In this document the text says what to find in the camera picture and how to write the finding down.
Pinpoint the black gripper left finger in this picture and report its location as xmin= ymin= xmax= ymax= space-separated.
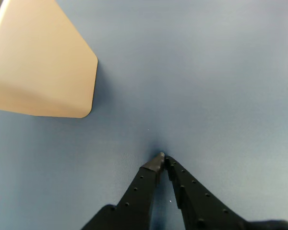
xmin=81 ymin=152 xmax=166 ymax=230

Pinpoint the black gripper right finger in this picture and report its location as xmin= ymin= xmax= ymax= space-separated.
xmin=165 ymin=155 xmax=246 ymax=230

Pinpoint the beige metal box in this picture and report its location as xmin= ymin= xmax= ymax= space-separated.
xmin=0 ymin=0 xmax=99 ymax=119

